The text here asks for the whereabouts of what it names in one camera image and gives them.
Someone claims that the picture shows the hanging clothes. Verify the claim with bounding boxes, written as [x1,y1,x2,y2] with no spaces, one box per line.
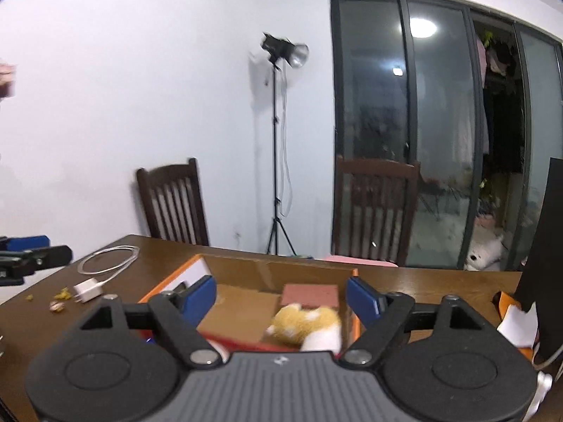
[475,31,517,77]

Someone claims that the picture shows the yellow white plush toy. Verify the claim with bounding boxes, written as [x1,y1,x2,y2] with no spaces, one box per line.
[265,303,343,352]

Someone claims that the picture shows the white charger plug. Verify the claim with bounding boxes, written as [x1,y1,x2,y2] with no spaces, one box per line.
[72,278,104,305]

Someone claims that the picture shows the pink sheet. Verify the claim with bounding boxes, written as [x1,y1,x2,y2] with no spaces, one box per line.
[317,255,397,268]

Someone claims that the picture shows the orange white paper scrap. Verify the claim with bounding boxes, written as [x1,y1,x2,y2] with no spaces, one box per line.
[492,291,539,348]

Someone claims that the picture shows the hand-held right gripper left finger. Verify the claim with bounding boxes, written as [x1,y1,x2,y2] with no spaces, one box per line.
[79,275,223,369]

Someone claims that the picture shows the orange red cardboard box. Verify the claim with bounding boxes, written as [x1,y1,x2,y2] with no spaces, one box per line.
[138,254,361,357]

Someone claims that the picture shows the white power adapter with cable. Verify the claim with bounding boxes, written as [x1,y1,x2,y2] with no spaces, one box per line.
[525,347,563,416]

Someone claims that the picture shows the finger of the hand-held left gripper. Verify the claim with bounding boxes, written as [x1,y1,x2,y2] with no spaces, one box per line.
[0,245,73,273]
[0,235,50,252]

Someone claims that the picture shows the dark framed sliding glass door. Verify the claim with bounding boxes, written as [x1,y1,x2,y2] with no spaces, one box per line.
[329,0,563,273]

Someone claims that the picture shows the black paper bag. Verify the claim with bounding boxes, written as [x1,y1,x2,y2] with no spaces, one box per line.
[514,157,563,361]

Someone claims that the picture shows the black studio light on stand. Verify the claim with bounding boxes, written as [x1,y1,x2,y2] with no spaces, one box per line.
[260,32,309,256]

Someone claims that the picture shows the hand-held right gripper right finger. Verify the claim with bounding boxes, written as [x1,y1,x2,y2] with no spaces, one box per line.
[340,277,498,367]

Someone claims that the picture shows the dark wooden slatted chair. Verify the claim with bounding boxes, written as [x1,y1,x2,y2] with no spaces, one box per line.
[136,158,209,247]
[332,155,420,267]

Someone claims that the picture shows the white charging cable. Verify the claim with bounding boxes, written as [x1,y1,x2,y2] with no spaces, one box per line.
[78,246,140,291]

